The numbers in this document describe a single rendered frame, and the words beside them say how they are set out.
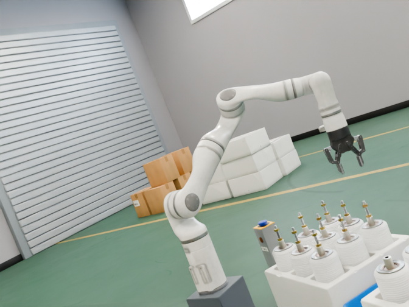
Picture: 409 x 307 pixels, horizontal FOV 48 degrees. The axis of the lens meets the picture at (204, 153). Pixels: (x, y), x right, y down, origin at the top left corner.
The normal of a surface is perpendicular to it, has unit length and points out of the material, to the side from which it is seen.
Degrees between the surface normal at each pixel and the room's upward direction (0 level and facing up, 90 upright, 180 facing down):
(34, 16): 90
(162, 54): 90
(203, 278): 90
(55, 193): 90
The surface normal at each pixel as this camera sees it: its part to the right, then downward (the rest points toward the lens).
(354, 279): 0.38, -0.09
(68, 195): 0.72, -0.24
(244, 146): -0.57, 0.28
